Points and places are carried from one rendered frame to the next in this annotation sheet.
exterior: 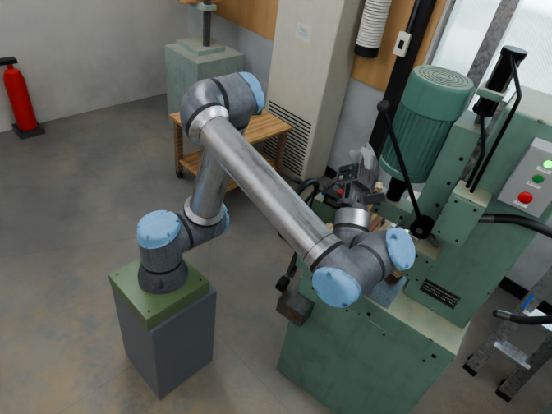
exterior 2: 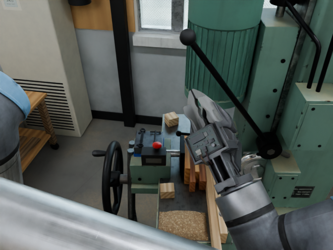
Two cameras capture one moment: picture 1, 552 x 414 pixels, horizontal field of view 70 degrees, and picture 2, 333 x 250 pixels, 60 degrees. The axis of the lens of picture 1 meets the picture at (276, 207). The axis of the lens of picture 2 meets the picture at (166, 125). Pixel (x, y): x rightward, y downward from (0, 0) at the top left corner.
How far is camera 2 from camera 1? 60 cm
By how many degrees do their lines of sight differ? 22
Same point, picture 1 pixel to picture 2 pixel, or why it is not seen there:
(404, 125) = (210, 49)
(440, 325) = not seen: hidden behind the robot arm
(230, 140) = (16, 220)
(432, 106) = (239, 15)
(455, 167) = (278, 72)
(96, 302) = not seen: outside the picture
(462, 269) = (312, 162)
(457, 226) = (318, 132)
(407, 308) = not seen: hidden behind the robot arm
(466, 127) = (280, 25)
